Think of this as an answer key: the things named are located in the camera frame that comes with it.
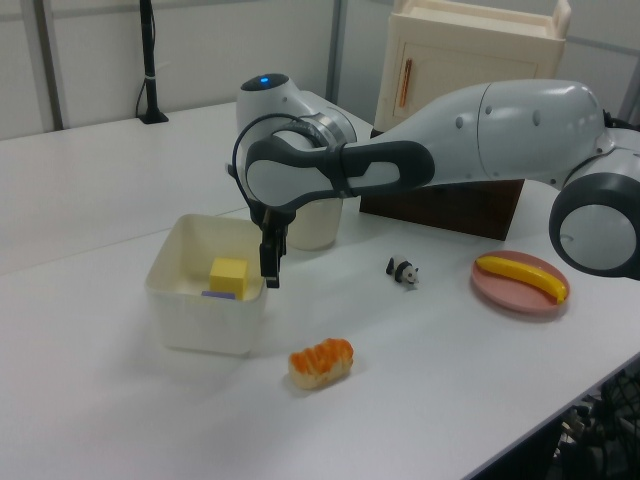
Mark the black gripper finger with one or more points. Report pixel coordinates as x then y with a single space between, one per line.
270 265
282 247

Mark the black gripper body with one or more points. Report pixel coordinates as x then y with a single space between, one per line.
272 220

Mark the cream plastic box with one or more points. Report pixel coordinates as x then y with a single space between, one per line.
200 325

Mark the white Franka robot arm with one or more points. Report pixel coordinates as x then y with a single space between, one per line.
500 130

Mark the dark brown base box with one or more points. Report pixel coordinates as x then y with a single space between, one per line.
450 212

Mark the white lidded bin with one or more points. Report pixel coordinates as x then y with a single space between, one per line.
315 230

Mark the yellow block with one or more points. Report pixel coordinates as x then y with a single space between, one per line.
227 277

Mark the purple block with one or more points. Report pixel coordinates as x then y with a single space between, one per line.
218 295

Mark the orange glazed toy bread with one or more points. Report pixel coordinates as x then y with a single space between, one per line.
320 362

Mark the panda figurine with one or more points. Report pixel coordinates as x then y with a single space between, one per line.
402 270

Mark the pink plate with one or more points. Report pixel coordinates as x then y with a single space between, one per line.
505 296

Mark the yellow toy banana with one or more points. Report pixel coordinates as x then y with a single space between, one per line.
525 274

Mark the cream toy cabinet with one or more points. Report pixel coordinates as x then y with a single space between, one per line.
450 50

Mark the black camera stand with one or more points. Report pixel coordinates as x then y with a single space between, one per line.
149 60

